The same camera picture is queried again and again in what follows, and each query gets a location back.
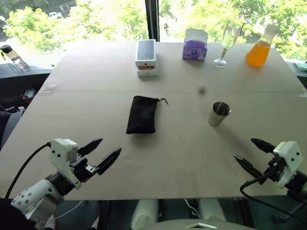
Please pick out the white box with black phone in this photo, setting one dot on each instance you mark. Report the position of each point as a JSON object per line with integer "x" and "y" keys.
{"x": 146, "y": 51}

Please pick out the flask with orange liquid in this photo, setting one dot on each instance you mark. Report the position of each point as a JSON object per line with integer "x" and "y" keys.
{"x": 257, "y": 54}

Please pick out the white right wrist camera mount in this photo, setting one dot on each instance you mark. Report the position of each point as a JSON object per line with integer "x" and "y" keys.
{"x": 290, "y": 153}

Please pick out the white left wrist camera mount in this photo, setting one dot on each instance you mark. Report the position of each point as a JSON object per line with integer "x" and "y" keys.
{"x": 60, "y": 153}

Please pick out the white box with orange phone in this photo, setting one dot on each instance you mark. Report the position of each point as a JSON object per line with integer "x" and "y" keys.
{"x": 146, "y": 73}

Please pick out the clear champagne flute glass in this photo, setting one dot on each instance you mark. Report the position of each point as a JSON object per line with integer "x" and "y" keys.
{"x": 229, "y": 36}

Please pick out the dark window frame post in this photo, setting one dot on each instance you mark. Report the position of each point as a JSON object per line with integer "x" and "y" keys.
{"x": 152, "y": 19}

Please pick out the stainless steel cup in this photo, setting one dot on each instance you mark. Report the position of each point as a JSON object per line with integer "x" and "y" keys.
{"x": 217, "y": 118}

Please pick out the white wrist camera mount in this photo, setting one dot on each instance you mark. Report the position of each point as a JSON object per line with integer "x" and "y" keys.
{"x": 60, "y": 153}
{"x": 290, "y": 153}

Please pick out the white cylinder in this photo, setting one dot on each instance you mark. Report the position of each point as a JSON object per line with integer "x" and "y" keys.
{"x": 144, "y": 213}
{"x": 212, "y": 209}

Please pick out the red and white small object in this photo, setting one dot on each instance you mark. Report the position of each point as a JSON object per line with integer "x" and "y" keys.
{"x": 29, "y": 94}

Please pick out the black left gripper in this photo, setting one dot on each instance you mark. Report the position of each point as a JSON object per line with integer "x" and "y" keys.
{"x": 82, "y": 170}

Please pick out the dark rounded shape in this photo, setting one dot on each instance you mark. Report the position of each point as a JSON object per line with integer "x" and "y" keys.
{"x": 14, "y": 215}

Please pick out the teal flat object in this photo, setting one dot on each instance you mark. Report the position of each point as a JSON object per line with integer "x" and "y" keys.
{"x": 301, "y": 67}

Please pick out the purple tissue pack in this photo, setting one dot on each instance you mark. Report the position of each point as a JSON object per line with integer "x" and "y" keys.
{"x": 194, "y": 51}

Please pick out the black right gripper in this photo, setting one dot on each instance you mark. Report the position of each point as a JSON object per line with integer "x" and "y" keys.
{"x": 274, "y": 169}

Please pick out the clear bottle with black cap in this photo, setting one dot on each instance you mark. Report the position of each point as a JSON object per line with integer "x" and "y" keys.
{"x": 14, "y": 58}

